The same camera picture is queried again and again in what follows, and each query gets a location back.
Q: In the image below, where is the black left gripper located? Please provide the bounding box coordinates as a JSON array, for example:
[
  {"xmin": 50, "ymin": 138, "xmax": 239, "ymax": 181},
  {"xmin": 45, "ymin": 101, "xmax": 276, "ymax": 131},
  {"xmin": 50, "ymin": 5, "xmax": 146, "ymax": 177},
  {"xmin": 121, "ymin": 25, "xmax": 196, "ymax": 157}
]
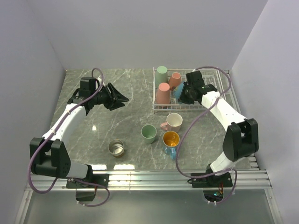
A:
[{"xmin": 91, "ymin": 83, "xmax": 129, "ymax": 111}]

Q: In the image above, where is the blue flowered mug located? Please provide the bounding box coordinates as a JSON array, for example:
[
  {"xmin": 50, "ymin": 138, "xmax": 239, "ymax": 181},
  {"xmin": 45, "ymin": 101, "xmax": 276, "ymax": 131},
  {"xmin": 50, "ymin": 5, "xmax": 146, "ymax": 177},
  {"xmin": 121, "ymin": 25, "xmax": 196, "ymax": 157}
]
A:
[{"xmin": 173, "ymin": 83, "xmax": 184, "ymax": 100}]

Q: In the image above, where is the brown-pink ceramic mug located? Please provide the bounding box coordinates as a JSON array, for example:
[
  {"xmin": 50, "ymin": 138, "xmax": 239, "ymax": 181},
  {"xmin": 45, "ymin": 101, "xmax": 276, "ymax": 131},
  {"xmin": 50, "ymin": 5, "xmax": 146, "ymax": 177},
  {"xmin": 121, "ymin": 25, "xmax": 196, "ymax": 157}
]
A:
[{"xmin": 168, "ymin": 72, "xmax": 182, "ymax": 90}]

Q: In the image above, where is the tall pink plastic cup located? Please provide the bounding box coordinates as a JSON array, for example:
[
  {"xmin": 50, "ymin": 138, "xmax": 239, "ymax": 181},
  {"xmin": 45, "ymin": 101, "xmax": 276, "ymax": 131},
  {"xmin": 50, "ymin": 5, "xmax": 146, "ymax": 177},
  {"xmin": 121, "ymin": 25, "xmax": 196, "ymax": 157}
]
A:
[{"xmin": 156, "ymin": 83, "xmax": 171, "ymax": 105}]

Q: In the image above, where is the tall green plastic cup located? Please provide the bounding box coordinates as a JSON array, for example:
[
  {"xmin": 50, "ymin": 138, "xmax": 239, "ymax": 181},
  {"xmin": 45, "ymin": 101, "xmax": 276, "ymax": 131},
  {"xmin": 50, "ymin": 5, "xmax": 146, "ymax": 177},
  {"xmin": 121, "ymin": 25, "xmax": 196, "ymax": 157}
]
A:
[{"xmin": 155, "ymin": 66, "xmax": 168, "ymax": 85}]

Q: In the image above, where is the short green plastic cup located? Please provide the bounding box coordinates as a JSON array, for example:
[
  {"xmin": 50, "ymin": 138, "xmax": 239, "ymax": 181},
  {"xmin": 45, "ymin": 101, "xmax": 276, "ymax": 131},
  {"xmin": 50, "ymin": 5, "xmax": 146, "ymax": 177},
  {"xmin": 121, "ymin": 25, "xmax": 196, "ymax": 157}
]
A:
[{"xmin": 141, "ymin": 125, "xmax": 157, "ymax": 144}]

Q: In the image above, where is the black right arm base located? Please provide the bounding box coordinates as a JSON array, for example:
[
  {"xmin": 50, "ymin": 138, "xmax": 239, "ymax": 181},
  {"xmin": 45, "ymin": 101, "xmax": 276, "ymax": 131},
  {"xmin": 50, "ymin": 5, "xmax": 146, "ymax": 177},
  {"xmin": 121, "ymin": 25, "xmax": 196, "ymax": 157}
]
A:
[{"xmin": 187, "ymin": 173, "xmax": 236, "ymax": 204}]

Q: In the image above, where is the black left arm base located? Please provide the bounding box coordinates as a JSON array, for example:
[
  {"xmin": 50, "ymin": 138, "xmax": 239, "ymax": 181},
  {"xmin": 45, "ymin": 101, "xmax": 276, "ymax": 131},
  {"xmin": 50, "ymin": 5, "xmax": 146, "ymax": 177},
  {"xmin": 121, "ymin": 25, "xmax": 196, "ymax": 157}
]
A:
[{"xmin": 66, "ymin": 174, "xmax": 110, "ymax": 207}]

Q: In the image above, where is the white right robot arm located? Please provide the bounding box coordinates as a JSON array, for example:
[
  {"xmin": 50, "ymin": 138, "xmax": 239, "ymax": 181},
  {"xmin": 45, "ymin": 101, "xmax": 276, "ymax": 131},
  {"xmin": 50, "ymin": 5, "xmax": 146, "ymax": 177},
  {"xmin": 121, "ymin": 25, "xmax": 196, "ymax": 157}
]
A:
[{"xmin": 178, "ymin": 70, "xmax": 259, "ymax": 186}]

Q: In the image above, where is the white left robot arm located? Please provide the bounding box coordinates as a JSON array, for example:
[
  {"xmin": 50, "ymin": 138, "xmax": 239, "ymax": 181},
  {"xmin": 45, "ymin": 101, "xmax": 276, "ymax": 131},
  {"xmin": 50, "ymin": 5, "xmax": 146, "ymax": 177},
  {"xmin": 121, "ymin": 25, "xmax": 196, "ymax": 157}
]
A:
[{"xmin": 28, "ymin": 77, "xmax": 129, "ymax": 188}]

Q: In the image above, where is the white and pink mug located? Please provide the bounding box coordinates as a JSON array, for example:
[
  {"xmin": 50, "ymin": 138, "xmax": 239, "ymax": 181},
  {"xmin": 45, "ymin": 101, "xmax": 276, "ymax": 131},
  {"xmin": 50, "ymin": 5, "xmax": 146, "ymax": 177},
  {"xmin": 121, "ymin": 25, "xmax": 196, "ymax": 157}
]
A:
[{"xmin": 160, "ymin": 113, "xmax": 183, "ymax": 132}]

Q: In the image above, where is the stainless steel cup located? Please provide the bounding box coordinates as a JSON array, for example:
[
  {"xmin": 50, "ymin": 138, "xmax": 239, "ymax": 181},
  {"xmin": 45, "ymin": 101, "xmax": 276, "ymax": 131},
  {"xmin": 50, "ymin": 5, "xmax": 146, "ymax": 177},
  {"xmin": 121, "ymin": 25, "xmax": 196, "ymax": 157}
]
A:
[{"xmin": 108, "ymin": 139, "xmax": 124, "ymax": 158}]

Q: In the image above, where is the blue mug orange interior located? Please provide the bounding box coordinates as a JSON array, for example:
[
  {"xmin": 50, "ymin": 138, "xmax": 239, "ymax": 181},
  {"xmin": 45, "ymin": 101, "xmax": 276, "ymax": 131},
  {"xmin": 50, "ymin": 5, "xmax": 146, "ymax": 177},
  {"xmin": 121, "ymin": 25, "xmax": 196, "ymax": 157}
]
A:
[{"xmin": 163, "ymin": 131, "xmax": 180, "ymax": 160}]

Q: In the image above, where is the white wire dish rack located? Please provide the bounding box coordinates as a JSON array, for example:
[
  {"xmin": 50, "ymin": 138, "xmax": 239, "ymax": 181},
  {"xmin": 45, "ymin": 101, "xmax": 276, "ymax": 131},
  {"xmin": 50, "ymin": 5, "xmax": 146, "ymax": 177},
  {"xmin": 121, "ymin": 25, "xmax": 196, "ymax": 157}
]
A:
[{"xmin": 152, "ymin": 68, "xmax": 225, "ymax": 112}]

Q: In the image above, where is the aluminium front rail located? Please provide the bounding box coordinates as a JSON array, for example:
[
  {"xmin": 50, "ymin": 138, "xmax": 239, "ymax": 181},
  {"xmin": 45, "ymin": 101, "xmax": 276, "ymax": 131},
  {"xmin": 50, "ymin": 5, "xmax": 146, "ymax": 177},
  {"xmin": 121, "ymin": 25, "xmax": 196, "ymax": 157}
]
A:
[{"xmin": 25, "ymin": 170, "xmax": 273, "ymax": 191}]

